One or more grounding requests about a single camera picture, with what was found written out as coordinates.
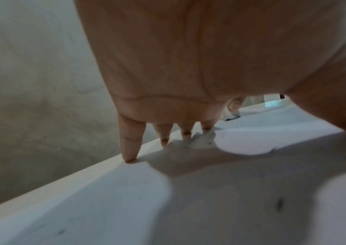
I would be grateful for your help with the person's right hand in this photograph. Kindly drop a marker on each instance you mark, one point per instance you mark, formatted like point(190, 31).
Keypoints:
point(236, 104)

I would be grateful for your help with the person's left hand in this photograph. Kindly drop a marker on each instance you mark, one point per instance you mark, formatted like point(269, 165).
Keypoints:
point(206, 52)

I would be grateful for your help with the white eraser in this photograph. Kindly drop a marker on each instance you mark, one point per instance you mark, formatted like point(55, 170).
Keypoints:
point(230, 116)

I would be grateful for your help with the white paper sheet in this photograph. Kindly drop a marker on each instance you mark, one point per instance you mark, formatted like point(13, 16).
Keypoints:
point(85, 203)

